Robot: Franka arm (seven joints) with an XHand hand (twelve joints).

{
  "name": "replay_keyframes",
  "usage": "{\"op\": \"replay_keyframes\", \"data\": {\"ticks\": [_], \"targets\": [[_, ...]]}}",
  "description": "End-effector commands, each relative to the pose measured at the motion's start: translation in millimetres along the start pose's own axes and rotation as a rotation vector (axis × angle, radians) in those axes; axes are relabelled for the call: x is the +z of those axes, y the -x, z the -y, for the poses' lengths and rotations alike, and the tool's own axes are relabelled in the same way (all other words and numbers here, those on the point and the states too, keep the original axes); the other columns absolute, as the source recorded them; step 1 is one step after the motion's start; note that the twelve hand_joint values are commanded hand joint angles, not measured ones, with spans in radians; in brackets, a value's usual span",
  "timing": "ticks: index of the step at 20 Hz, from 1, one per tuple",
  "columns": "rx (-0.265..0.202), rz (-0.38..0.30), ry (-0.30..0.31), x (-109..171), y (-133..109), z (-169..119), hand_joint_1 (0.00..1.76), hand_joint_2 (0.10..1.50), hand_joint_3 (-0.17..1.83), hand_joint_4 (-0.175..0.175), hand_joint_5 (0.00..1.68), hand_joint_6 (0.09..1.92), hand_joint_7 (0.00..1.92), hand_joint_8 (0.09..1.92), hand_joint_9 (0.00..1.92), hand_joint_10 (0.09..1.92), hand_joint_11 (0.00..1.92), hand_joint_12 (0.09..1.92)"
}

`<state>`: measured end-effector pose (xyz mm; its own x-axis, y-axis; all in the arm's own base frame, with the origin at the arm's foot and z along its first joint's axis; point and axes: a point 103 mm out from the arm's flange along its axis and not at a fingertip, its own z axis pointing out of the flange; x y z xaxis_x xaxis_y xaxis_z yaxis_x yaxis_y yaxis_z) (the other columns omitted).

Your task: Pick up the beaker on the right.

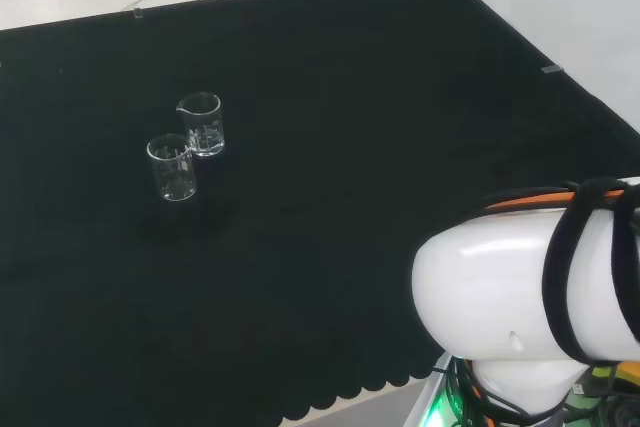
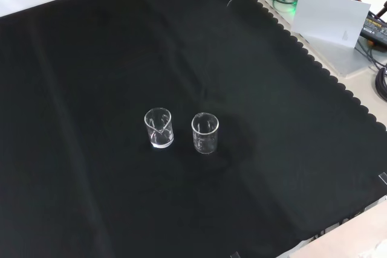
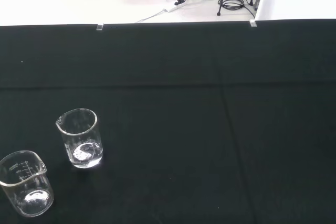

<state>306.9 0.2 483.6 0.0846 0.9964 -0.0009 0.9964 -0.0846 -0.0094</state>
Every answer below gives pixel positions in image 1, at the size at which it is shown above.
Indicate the clear glass beaker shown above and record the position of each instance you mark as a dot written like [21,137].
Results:
[204,133]
[172,177]

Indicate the black bench cloth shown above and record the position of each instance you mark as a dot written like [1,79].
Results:
[310,157]

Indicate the yellow stop button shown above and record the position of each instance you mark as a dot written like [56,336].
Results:
[627,378]

